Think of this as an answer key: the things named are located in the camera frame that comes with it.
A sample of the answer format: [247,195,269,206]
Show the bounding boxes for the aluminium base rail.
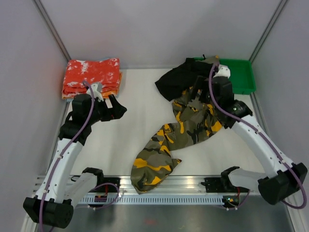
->
[104,175,248,195]

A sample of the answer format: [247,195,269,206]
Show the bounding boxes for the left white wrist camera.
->
[86,82,104,102]

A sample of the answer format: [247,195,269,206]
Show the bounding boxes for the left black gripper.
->
[86,94,126,125]

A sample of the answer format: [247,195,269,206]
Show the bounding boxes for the green plastic tray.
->
[193,57,256,95]

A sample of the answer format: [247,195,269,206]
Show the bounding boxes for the left corner aluminium post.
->
[32,0,71,61]

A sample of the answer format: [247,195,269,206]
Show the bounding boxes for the orange folded trousers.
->
[61,72,123,100]

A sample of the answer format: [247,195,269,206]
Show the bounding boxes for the black trousers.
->
[155,58,213,101]

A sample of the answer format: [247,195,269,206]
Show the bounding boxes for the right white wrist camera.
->
[213,64,231,79]

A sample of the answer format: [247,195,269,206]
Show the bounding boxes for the red white folded trousers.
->
[62,58,121,97]

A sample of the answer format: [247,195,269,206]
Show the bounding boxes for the camouflage yellow green trousers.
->
[130,55,226,195]

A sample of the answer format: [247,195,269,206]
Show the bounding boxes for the right corner aluminium post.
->
[249,0,289,63]

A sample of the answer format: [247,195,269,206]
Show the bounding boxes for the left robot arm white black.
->
[23,94,127,230]

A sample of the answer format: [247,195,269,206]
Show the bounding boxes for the white slotted cable duct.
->
[80,194,224,205]

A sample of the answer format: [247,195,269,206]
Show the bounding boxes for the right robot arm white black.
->
[192,76,308,209]

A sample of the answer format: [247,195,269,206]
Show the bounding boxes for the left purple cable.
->
[38,81,96,232]

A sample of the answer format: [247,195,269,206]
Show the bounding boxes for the corner aluminium post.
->
[249,0,289,63]
[32,0,71,61]

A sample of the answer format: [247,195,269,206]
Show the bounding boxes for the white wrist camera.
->
[86,82,104,102]
[213,64,231,79]

